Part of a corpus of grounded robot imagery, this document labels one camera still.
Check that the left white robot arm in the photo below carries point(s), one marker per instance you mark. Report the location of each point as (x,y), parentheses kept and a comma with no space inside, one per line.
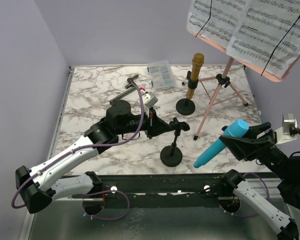
(38,186)

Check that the blue toy microphone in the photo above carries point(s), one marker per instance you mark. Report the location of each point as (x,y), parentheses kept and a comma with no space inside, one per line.
(236,129)

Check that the clear plastic compartment box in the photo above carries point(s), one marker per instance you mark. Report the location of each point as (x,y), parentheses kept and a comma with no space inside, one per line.
(161,75)

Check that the black round-base mic stand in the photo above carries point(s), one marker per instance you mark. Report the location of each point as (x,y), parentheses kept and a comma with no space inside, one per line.
(171,156)

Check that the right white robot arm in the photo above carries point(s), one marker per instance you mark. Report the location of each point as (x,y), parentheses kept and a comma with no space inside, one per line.
(286,226)

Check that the black mic clip stand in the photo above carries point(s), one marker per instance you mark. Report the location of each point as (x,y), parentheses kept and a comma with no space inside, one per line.
(186,106)

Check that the gold toy microphone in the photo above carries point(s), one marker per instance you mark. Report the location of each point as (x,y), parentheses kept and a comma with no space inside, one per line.
(197,63)

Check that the dark metal drum key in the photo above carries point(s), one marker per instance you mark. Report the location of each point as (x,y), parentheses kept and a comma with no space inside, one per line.
(130,87)

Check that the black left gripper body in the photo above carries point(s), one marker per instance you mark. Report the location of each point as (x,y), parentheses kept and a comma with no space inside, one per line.
(151,125)

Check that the pink perforated music stand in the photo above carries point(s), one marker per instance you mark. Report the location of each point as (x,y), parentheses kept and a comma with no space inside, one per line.
(264,35)

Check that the black mounting base rail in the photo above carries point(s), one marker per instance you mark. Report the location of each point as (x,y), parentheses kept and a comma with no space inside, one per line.
(145,190)

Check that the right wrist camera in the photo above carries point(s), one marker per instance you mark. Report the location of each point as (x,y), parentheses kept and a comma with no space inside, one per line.
(289,130)

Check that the aluminium extrusion frame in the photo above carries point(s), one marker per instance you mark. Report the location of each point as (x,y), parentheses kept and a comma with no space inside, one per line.
(40,185)

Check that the sheet music page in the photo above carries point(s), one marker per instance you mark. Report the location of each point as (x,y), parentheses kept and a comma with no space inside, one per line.
(215,20)
(267,36)

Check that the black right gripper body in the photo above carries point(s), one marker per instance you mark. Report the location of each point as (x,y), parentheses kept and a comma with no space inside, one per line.
(269,139)

